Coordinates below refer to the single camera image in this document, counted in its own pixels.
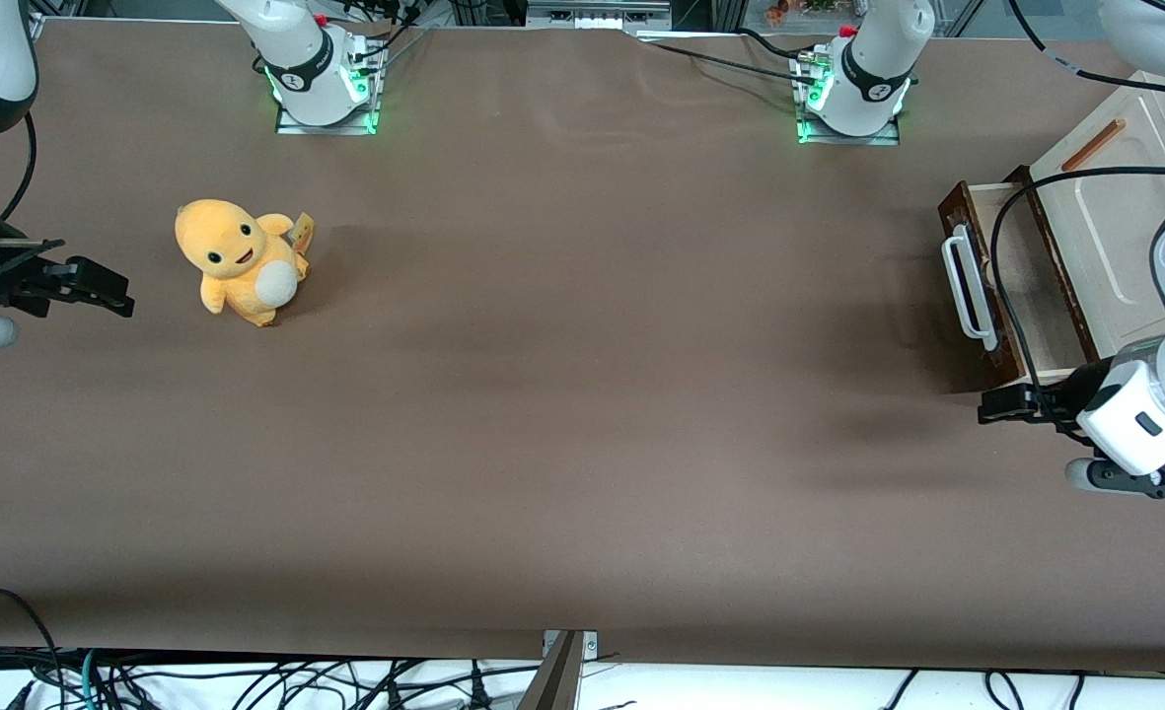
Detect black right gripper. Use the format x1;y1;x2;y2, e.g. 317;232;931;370
0;232;136;319

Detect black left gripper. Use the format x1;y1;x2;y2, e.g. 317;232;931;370
979;357;1116;435

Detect dark brown wooden drawer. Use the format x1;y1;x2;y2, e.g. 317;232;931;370
937;179;1096;393

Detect white drawer handle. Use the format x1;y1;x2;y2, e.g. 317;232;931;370
942;225;999;351

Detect yellow plush toy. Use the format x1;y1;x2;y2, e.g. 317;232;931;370
174;198;317;328

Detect cream white box cabinet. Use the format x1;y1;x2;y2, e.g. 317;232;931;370
1029;69;1165;361

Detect orange patterned object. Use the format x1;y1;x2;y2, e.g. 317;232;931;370
765;0;839;26

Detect brown table cover sheet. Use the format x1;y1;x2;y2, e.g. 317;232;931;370
0;18;1165;674

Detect dark angled support bar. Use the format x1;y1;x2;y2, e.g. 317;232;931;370
515;631;585;710

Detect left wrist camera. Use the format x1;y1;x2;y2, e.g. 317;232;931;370
1065;456;1165;501

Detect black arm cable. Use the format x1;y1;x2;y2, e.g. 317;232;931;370
0;110;40;224
988;0;1165;443

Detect orange wooden handle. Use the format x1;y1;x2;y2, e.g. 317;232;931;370
1060;118;1128;174

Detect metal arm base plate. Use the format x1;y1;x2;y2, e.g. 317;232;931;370
274;37;384;136
792;47;904;147

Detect black looped cable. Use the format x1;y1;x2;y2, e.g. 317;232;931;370
0;588;58;681

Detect silver metal bracket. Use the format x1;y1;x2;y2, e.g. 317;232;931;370
541;629;600;660

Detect grey metal rail box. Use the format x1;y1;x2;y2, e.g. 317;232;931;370
528;0;674;31

